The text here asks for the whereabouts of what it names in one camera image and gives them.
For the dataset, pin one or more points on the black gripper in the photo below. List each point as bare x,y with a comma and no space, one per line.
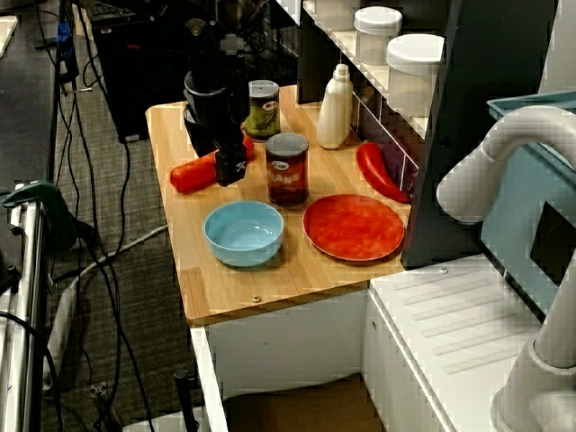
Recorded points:
211,126

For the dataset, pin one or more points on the light blue bowl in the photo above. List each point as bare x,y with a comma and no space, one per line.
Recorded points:
243,234

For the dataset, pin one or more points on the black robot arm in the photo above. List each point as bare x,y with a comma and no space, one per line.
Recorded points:
213,49

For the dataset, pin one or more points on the white toy sink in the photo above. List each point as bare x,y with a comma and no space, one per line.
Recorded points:
427,324

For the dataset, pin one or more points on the brown beans can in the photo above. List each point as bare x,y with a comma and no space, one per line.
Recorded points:
287,175

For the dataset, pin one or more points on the green pickle can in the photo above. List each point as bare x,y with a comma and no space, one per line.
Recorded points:
263,112

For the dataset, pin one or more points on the white detergent bottle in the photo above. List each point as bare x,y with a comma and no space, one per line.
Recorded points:
335,112

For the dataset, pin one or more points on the red round plate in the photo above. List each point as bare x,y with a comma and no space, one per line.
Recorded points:
353,227

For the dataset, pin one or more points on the black computer tower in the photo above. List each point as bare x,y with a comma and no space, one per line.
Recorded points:
135,67

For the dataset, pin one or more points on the red toy pepper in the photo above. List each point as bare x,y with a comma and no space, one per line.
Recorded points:
375,171

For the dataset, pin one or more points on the green plastic object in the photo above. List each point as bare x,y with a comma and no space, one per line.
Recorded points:
49,211

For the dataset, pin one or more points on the small clear jar white lid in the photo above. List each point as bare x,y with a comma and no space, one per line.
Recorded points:
377,36

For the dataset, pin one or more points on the tall clear jar white lid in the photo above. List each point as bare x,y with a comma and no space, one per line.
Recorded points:
414,72

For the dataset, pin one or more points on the white power strip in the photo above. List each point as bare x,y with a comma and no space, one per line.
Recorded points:
60,333

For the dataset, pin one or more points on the dark shelf unit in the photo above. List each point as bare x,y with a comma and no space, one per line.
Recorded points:
486,135

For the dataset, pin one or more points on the grey toy faucet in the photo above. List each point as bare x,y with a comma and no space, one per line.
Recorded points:
508,135

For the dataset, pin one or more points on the teal plastic bin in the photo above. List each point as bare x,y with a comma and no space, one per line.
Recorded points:
513,234

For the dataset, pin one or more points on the black post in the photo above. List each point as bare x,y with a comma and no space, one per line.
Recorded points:
185,396

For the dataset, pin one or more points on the metal rail frame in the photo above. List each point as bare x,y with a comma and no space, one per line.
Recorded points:
22,292

